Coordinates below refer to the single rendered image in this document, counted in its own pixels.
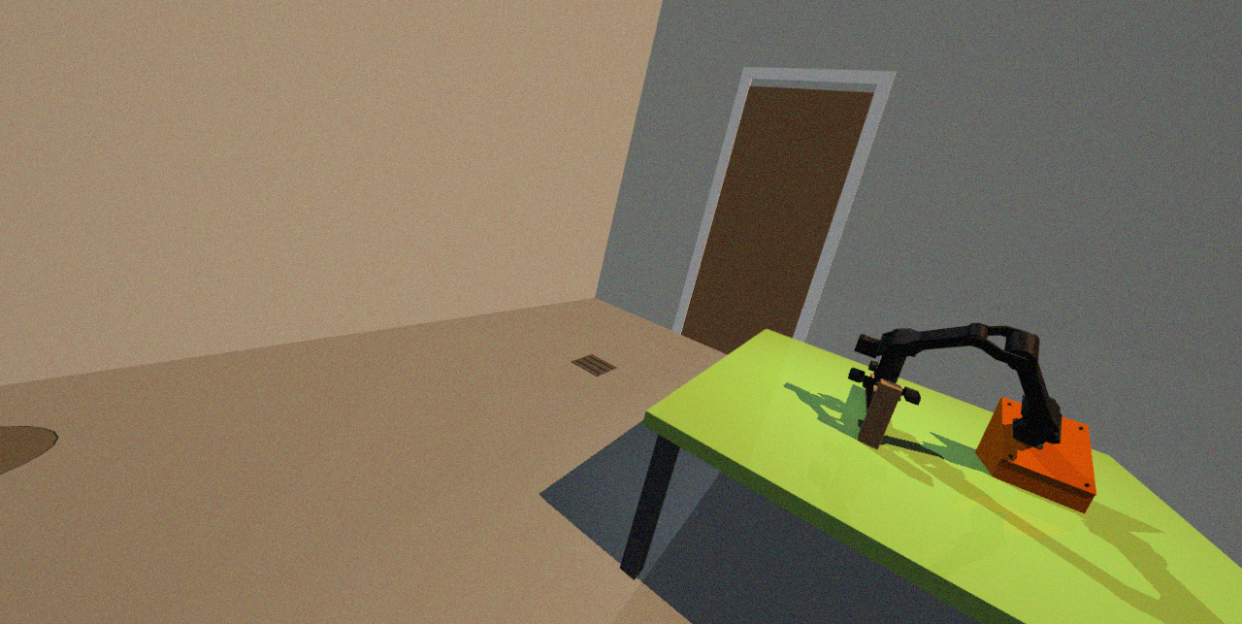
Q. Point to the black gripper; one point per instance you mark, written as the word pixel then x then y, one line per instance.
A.
pixel 888 373

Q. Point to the wooden post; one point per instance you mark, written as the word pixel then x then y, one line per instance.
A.
pixel 879 413

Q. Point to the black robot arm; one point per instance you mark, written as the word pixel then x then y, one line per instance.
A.
pixel 1041 420

